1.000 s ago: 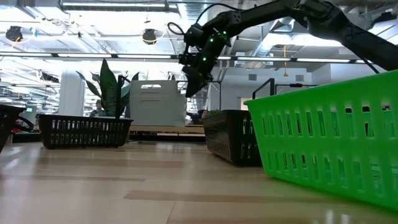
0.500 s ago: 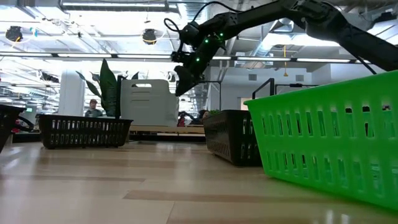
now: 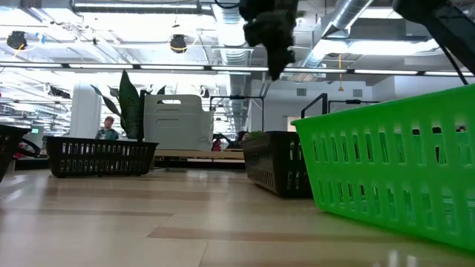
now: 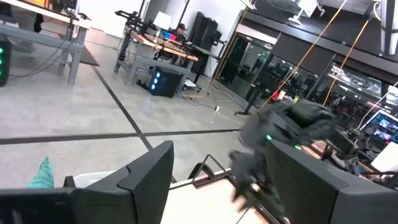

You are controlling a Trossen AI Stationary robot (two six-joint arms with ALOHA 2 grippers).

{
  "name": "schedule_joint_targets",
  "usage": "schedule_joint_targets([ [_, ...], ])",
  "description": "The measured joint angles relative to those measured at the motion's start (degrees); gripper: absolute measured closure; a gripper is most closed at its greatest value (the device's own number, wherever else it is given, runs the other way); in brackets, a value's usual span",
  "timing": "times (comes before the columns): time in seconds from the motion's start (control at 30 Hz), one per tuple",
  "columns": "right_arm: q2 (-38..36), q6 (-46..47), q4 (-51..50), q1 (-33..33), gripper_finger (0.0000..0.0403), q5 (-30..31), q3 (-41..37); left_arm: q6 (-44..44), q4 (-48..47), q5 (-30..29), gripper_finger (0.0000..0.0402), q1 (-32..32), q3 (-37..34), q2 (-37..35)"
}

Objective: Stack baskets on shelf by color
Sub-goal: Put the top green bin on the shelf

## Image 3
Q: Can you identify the black plastic basket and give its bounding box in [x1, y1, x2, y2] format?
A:
[0, 125, 33, 182]
[43, 136, 160, 179]
[240, 131, 315, 200]

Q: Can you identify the silver ceiling duct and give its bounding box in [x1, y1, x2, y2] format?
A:
[296, 0, 374, 68]

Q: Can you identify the green plastic basket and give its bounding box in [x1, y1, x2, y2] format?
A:
[291, 84, 475, 253]

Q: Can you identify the white pillar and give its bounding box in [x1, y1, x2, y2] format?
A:
[69, 82, 103, 139]

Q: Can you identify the artificial snake plant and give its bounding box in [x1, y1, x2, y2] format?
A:
[90, 69, 167, 142]

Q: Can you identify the black background frame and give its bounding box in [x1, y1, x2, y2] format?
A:
[300, 92, 330, 120]

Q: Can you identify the black metal shelf frame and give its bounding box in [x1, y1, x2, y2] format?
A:
[137, 88, 147, 142]

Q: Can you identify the white plastic bin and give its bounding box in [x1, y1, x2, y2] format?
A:
[202, 108, 217, 151]
[143, 93, 213, 151]

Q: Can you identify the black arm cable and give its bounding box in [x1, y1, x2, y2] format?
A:
[436, 39, 471, 87]

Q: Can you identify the yellow ceiling pendant cable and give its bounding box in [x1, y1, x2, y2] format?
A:
[336, 53, 344, 93]

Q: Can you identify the long ceiling light strip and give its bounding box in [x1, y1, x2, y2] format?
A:
[0, 62, 475, 77]

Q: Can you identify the black ceiling cord reel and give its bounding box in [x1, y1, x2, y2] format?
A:
[6, 30, 29, 51]
[169, 33, 189, 54]

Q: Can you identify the person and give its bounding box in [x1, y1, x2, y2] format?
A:
[95, 116, 120, 141]
[226, 130, 252, 151]

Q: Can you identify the wooden background table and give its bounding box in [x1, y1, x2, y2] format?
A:
[154, 148, 246, 163]

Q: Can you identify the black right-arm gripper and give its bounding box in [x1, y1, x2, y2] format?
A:
[239, 0, 299, 81]

